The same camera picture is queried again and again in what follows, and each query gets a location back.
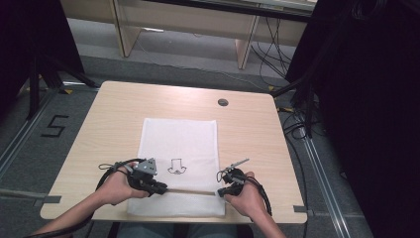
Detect black metal stand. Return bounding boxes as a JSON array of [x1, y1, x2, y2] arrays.
[[26, 54, 100, 121], [270, 75, 315, 139]]

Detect person's legs in jeans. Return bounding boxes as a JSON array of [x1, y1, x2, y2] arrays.
[[115, 221, 240, 238]]

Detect person's right hand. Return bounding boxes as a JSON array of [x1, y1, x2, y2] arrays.
[[224, 172, 269, 221]]

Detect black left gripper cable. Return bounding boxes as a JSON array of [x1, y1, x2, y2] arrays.
[[23, 159, 141, 238]]

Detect person's left hand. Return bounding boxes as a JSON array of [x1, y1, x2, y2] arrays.
[[95, 162, 150, 206]]

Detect black curtain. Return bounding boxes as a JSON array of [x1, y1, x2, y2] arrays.
[[0, 0, 86, 118], [285, 0, 420, 238]]

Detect hanging black cable bundle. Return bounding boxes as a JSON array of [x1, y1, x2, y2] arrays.
[[250, 16, 295, 87]]

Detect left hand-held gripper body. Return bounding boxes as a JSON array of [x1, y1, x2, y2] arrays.
[[127, 158, 159, 193]]

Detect metal floor rail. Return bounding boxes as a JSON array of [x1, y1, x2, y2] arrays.
[[0, 88, 58, 178], [301, 136, 352, 238]]

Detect light wooden desk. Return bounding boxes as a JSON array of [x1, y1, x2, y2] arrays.
[[60, 0, 318, 70]]

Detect grey floor bar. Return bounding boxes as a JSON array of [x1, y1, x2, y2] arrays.
[[0, 187, 62, 208]]

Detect black floor cable bundle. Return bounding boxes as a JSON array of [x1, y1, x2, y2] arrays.
[[276, 98, 319, 238]]

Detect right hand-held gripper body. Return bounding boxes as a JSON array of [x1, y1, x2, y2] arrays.
[[221, 158, 251, 188]]

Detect white cloth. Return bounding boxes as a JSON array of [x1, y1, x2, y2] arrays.
[[127, 117, 227, 218]]

